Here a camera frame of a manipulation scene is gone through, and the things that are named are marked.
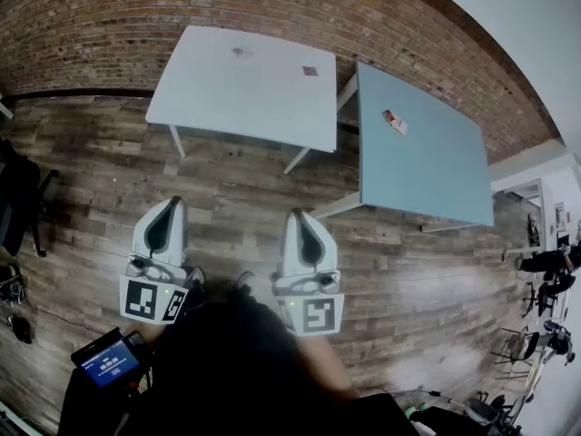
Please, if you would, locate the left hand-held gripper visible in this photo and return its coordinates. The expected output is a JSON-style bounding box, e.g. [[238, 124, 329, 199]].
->
[[119, 196, 192, 324]]

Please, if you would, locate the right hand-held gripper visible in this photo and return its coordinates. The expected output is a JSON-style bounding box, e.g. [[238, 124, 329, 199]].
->
[[271, 209, 345, 335]]

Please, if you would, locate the person's right forearm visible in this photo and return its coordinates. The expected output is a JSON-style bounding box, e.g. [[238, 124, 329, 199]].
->
[[294, 332, 359, 401]]

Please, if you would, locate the person's left forearm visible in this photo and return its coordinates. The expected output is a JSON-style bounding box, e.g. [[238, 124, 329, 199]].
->
[[131, 321, 172, 342]]

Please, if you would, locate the white table leg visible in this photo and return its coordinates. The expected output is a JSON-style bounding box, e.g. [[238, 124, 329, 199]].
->
[[283, 147, 312, 175], [168, 124, 187, 160]]

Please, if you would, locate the black chest-mounted screen device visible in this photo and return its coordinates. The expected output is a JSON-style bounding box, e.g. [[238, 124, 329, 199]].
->
[[71, 327, 145, 389]]

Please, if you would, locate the person's black clothing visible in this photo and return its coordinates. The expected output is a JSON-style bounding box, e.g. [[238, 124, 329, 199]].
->
[[57, 279, 421, 436]]

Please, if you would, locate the black office chair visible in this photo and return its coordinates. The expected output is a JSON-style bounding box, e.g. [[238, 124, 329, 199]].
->
[[0, 136, 61, 259]]

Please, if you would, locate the black swivel chair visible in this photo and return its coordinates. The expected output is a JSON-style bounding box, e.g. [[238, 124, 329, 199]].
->
[[521, 272, 577, 320]]

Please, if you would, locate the black headset with cables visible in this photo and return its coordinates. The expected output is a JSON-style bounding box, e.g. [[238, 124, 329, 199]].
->
[[0, 263, 36, 345]]

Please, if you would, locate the blue table white frame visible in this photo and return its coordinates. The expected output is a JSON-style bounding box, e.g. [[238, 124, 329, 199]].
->
[[312, 73, 473, 233]]

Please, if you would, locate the black metal frame chair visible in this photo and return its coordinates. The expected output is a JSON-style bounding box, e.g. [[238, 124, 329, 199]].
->
[[492, 327, 542, 379]]

